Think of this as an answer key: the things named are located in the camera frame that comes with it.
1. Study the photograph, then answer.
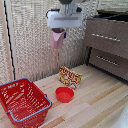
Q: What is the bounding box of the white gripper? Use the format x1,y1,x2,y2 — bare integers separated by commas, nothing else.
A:
45,7,84,40

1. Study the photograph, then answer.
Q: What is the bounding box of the pink plastic cup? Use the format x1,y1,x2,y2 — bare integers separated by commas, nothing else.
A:
49,27,67,51

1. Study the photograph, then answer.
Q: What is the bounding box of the yellow red snack box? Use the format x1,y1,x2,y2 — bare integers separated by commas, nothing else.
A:
58,65,83,91

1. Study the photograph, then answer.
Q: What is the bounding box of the brown drawer cabinet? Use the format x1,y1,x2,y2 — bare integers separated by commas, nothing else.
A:
82,9,128,83

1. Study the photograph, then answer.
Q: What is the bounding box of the red plastic bowl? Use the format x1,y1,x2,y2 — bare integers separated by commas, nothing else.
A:
55,86,75,104

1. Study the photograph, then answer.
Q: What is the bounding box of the red plastic shopping basket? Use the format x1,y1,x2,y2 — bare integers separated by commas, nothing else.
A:
0,77,53,128

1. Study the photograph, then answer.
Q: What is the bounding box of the silver drawer handle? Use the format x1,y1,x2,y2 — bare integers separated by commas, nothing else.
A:
90,32,122,43
95,54,121,67

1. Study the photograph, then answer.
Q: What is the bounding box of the black vertical frame strip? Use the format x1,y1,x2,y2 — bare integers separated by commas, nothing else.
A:
2,0,16,82

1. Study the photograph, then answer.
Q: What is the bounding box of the grey basket handle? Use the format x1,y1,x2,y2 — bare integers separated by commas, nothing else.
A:
0,77,33,89
7,94,53,123

